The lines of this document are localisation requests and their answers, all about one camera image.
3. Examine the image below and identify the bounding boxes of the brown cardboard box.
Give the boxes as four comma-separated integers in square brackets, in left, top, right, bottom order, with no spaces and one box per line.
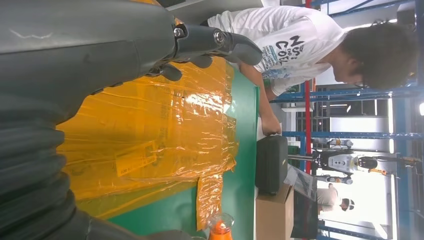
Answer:
[255,183,295,240]

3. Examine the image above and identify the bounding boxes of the red post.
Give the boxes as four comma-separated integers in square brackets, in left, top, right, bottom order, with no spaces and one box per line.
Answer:
[303,0,313,175]

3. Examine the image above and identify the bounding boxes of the white humanoid robot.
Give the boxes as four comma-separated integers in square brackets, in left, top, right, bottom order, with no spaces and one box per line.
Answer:
[311,138,423,186]

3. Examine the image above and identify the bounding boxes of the person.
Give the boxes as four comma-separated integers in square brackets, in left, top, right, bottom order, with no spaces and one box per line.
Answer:
[316,183,356,213]
[206,4,420,137]

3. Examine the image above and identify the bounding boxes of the blue shelving rack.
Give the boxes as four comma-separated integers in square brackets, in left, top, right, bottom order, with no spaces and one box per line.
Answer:
[269,0,424,240]

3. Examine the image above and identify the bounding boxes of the black zip case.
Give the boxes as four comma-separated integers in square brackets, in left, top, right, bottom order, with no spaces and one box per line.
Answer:
[254,134,289,196]

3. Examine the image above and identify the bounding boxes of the yellow taped cardboard sheet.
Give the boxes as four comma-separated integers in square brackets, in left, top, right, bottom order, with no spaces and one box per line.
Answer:
[56,56,240,232]

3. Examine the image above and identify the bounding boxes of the green work table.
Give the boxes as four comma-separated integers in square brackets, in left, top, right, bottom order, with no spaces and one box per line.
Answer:
[107,65,261,240]

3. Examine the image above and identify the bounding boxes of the orange detergent bottle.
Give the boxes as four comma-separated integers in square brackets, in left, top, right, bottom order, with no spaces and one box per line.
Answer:
[206,212,236,240]

